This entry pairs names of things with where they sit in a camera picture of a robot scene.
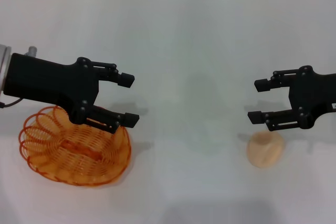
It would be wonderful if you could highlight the orange woven plastic basket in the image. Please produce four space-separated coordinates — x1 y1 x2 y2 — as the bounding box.
18 105 132 187

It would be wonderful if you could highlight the thin dark cable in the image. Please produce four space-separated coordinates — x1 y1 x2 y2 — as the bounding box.
0 97 23 109

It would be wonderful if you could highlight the beige round bread bun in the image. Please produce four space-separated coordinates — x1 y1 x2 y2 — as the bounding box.
246 131 286 169

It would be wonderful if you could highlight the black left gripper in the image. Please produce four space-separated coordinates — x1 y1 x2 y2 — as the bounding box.
5 53 135 125

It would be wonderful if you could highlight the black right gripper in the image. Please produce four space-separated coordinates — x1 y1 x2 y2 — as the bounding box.
247 65 336 132

